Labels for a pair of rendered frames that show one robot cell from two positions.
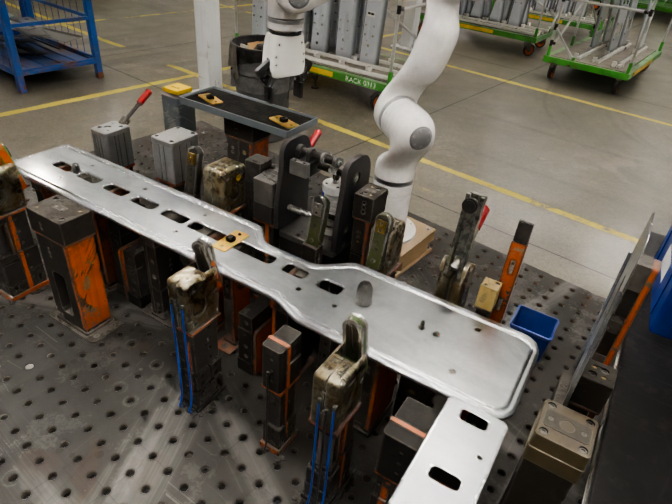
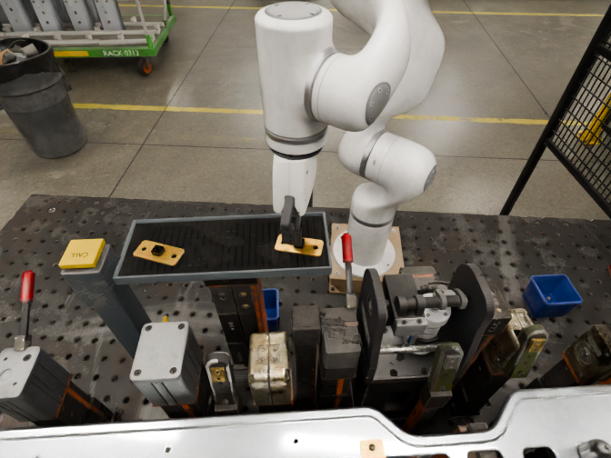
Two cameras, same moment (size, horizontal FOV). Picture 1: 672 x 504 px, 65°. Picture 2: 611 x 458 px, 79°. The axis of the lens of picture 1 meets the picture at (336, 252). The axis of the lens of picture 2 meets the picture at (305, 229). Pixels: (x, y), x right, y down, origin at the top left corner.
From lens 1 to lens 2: 1.00 m
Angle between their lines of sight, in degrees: 27
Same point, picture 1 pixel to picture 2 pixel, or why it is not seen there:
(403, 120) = (412, 168)
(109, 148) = (35, 402)
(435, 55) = (430, 79)
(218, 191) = (282, 392)
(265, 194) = (347, 360)
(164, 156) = (165, 388)
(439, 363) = not seen: outside the picture
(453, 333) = not seen: outside the picture
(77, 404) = not seen: outside the picture
